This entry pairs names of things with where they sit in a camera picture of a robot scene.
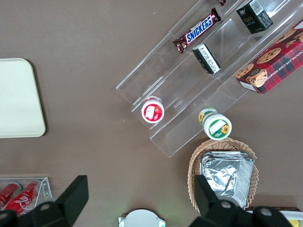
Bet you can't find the red lid yogurt cup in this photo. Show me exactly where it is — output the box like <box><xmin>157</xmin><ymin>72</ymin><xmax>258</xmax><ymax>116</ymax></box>
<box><xmin>141</xmin><ymin>96</ymin><xmax>165</xmax><ymax>123</ymax></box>

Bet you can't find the cream rectangular plastic tray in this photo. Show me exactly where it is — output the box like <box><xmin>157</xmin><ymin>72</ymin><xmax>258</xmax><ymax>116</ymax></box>
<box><xmin>0</xmin><ymin>58</ymin><xmax>46</xmax><ymax>139</ymax></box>

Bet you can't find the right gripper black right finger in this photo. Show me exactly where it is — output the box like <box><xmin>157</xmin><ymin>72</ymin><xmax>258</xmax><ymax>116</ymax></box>
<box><xmin>189</xmin><ymin>175</ymin><xmax>253</xmax><ymax>227</ymax></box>

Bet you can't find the Snickers chocolate bar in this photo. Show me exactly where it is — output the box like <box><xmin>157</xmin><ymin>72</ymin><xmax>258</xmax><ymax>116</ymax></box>
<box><xmin>172</xmin><ymin>7</ymin><xmax>222</xmax><ymax>54</ymax></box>

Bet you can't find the light tan wicker basket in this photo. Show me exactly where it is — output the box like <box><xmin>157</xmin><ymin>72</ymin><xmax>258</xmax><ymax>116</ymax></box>
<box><xmin>187</xmin><ymin>138</ymin><xmax>260</xmax><ymax>212</ymax></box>

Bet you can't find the green sunflower yogurt cup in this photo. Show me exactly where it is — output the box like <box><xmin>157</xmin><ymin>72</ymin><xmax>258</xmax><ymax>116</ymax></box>
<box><xmin>197</xmin><ymin>107</ymin><xmax>232</xmax><ymax>140</ymax></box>

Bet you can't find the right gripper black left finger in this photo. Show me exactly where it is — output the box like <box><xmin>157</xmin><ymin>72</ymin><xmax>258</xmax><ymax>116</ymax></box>
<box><xmin>30</xmin><ymin>175</ymin><xmax>89</xmax><ymax>227</ymax></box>

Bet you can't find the chocolate chip shortbread box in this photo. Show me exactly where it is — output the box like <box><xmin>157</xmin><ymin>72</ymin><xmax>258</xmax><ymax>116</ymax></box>
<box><xmin>235</xmin><ymin>19</ymin><xmax>303</xmax><ymax>95</ymax></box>

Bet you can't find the tall black carton box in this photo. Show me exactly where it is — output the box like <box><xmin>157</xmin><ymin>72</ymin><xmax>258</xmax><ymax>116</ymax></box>
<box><xmin>236</xmin><ymin>0</ymin><xmax>274</xmax><ymax>35</ymax></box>

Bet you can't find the foil wrapped sandwich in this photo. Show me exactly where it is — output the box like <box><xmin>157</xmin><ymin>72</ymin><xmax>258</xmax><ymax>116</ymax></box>
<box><xmin>200</xmin><ymin>151</ymin><xmax>256</xmax><ymax>166</ymax></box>
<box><xmin>202</xmin><ymin>160</ymin><xmax>255</xmax><ymax>210</ymax></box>

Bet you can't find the clear acrylic can dispenser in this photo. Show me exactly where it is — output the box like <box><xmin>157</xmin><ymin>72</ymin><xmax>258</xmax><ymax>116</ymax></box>
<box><xmin>0</xmin><ymin>176</ymin><xmax>53</xmax><ymax>213</ymax></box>

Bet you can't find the small black labelled box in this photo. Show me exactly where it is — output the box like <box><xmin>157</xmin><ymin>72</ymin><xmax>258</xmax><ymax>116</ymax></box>
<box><xmin>191</xmin><ymin>43</ymin><xmax>222</xmax><ymax>76</ymax></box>

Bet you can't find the clear acrylic tiered shelf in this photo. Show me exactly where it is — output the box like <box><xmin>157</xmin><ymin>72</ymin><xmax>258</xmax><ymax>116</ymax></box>
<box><xmin>115</xmin><ymin>0</ymin><xmax>303</xmax><ymax>158</ymax></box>

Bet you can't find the red cola can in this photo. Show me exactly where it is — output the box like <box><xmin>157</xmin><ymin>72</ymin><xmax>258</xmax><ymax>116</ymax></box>
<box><xmin>0</xmin><ymin>183</ymin><xmax>22</xmax><ymax>210</ymax></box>
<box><xmin>4</xmin><ymin>181</ymin><xmax>41</xmax><ymax>212</ymax></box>

